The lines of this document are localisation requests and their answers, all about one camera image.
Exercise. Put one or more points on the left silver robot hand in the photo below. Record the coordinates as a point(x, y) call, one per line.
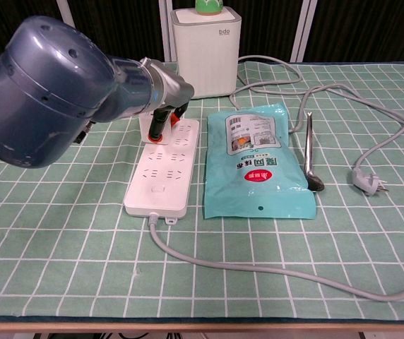
point(172, 88)

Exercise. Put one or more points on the white power adapter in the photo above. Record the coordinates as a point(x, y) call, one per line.
point(145, 129)

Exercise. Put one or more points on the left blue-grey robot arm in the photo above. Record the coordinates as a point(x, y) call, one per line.
point(39, 95)

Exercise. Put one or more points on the white power strip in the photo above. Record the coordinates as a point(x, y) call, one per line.
point(159, 197)

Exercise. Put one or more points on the white bdo appliance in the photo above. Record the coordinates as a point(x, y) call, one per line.
point(205, 60)

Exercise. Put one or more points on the green ceramic ornament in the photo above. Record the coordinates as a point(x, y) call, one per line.
point(207, 7)

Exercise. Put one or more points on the teal cleaning cloth bag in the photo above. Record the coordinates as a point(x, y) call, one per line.
point(258, 176)

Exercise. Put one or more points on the metal spoon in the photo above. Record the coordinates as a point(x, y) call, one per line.
point(308, 148)

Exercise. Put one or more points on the green checked tablecloth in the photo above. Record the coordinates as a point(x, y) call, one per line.
point(46, 229)

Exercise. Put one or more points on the dark pleated curtain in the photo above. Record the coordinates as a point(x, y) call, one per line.
point(364, 28)

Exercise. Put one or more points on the white metal frame post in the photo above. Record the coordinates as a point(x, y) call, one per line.
point(64, 8)
point(302, 31)
point(165, 31)

